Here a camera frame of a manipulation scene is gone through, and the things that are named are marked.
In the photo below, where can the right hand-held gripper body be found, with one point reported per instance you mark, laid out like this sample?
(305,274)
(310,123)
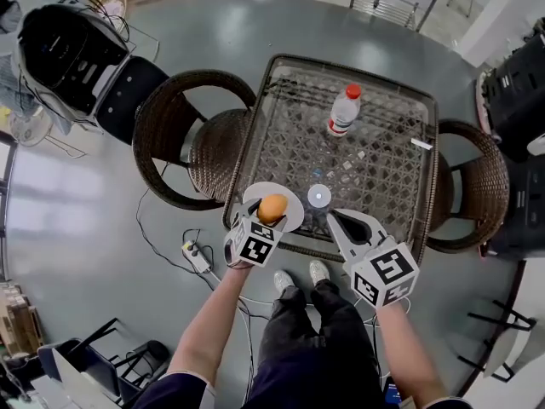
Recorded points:
(385,273)

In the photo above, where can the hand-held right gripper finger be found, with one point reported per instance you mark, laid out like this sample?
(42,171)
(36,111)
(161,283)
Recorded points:
(342,241)
(374,228)

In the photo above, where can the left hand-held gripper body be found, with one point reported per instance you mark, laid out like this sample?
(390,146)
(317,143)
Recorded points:
(255,243)

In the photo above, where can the orange fruit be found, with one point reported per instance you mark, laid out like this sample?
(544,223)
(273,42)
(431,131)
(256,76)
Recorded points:
(272,208)

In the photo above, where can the white round plate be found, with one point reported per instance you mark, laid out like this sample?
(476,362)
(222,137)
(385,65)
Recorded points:
(294,211)

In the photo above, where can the person's right forearm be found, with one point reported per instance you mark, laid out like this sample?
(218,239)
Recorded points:
(404,347)

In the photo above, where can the person's left forearm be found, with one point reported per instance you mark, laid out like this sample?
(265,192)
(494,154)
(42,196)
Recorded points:
(208,326)

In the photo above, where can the person's right white shoe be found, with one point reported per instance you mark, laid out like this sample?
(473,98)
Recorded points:
(319,272)

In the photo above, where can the person's white shoe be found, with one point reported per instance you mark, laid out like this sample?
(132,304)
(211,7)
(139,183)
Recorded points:
(319,272)
(283,280)

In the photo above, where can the person's left white shoe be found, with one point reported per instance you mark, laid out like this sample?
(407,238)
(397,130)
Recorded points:
(283,280)

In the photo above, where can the white power strip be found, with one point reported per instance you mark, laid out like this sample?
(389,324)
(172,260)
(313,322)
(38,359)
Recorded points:
(196,256)

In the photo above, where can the glass-top wicker table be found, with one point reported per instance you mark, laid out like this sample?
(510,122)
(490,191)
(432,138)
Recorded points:
(374,164)

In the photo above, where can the dark wicker armchair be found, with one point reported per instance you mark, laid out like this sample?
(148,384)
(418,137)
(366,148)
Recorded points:
(213,151)
(481,177)

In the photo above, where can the person's dark trousers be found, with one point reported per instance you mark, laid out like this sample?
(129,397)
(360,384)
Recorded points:
(315,330)

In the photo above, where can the black phone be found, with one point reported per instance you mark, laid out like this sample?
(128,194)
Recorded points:
(392,389)

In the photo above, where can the clear water bottle red cap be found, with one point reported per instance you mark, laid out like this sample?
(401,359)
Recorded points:
(342,113)

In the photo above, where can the person's dark shirt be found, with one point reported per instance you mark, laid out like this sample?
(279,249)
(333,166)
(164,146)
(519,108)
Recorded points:
(306,392)

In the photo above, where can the black machine with red trim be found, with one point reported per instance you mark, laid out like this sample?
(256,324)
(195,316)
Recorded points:
(519,92)
(519,211)

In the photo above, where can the black rounded case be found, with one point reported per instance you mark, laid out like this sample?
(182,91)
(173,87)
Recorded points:
(127,96)

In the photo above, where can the black desk chair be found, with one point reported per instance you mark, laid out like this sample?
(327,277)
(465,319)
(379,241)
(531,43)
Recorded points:
(127,356)

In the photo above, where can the white desk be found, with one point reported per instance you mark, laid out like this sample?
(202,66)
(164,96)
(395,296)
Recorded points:
(76,377)

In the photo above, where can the floral pattern chair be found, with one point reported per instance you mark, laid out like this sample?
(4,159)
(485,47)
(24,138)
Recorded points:
(30,126)

